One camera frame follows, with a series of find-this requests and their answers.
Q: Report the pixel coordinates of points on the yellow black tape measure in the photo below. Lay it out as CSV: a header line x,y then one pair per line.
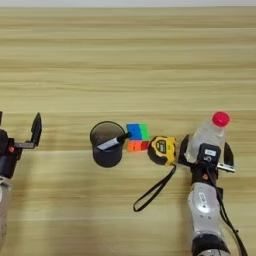
x,y
162,150

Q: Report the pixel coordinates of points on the right gripper labelled black box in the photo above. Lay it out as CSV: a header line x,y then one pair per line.
x,y
208,153

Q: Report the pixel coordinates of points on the black and white marker pen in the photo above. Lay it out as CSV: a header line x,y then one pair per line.
x,y
111,143

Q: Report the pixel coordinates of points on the colourful puzzle cube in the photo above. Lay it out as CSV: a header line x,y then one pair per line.
x,y
137,137

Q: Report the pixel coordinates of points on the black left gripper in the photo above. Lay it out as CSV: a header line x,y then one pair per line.
x,y
8,163

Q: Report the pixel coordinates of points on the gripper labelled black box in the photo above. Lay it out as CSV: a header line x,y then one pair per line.
x,y
3,140
208,153

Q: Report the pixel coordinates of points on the black mesh pen cup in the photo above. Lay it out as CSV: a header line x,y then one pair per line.
x,y
106,156

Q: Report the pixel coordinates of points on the clear bottle with red cap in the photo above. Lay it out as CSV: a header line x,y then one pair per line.
x,y
207,136

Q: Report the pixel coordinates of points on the left gripper labelled black box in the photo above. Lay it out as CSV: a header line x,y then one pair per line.
x,y
3,140

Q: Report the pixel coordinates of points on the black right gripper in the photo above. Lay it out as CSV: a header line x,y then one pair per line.
x,y
200,173

